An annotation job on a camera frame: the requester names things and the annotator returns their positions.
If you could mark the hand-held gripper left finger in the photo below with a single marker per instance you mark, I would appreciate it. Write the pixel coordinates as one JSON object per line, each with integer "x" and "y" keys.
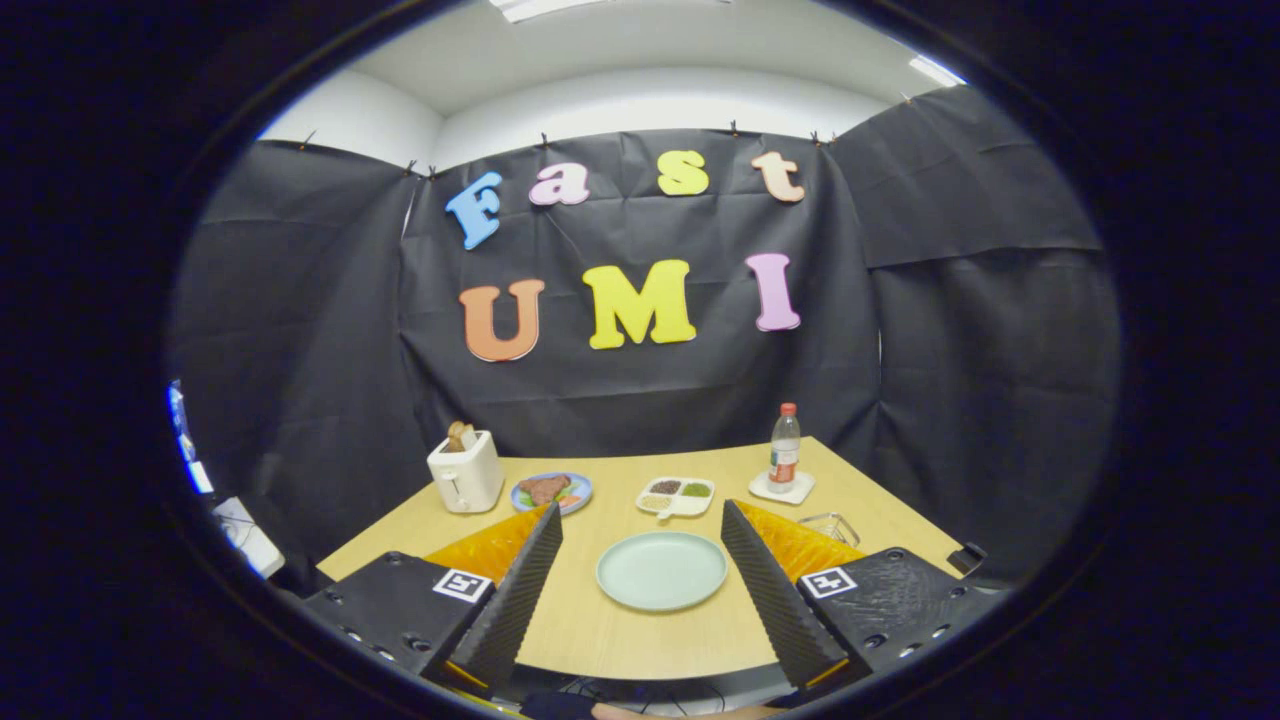
{"x": 515, "y": 600}

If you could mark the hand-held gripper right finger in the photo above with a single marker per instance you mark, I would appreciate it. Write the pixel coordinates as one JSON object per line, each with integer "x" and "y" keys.
{"x": 770, "y": 600}

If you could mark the white square coaster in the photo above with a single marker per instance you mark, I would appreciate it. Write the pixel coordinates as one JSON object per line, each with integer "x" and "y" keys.
{"x": 790, "y": 496}

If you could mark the pale green plate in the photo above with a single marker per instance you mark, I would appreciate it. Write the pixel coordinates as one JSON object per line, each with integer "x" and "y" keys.
{"x": 660, "y": 570}

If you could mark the brown steak piece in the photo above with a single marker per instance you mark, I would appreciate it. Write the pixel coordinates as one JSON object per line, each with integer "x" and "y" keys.
{"x": 545, "y": 488}

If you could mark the blue plate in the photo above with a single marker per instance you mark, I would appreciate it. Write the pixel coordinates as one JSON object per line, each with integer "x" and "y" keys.
{"x": 580, "y": 490}

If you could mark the white toaster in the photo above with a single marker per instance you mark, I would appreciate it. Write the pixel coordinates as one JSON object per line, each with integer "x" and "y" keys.
{"x": 468, "y": 480}

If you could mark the white divided tray with beans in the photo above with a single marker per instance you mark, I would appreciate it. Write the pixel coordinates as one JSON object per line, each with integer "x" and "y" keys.
{"x": 675, "y": 502}

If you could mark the clear plastic water bottle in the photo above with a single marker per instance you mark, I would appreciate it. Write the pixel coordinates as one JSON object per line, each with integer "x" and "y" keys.
{"x": 784, "y": 455}

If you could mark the toasted bread slice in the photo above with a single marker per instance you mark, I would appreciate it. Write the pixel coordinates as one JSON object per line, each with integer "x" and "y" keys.
{"x": 460, "y": 435}

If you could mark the black block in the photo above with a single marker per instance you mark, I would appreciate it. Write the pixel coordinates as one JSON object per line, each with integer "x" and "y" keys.
{"x": 967, "y": 558}

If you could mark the black backdrop cloth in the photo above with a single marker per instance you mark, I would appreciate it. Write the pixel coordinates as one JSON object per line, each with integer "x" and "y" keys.
{"x": 650, "y": 400}

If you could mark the small ceiling light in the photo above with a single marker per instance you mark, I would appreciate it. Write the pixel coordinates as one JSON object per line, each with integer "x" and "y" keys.
{"x": 935, "y": 70}

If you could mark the long ceiling light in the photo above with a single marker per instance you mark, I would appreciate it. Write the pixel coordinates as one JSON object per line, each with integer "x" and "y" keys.
{"x": 545, "y": 8}

